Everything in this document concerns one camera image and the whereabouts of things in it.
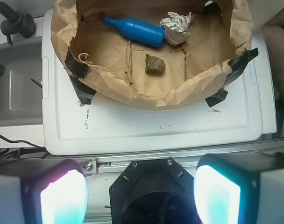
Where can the blue plastic bottle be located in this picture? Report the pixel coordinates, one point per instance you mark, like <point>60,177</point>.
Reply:
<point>137,30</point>

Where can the black tape strip right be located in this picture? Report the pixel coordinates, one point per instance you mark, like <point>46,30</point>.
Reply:
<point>238,65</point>

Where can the gripper glowing gel left finger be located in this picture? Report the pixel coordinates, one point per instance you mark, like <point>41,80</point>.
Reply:
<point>42,191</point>

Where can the black faucet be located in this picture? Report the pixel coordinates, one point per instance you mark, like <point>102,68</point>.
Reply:
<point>16,23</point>

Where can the black octagonal mount plate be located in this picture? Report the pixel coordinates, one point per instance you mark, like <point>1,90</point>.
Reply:
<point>153,192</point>

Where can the gripper glowing gel right finger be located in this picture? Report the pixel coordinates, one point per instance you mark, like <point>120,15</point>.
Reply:
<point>240,188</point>

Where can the brown rock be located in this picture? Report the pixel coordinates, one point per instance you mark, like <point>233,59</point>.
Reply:
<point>154,64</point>

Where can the brown paper bag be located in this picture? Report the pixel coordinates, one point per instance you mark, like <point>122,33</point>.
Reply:
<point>154,54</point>

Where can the crumpled white paper ball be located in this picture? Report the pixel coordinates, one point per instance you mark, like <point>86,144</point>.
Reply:
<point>176,27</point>

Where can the aluminium frame rail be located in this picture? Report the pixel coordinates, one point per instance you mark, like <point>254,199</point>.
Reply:
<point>187,157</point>

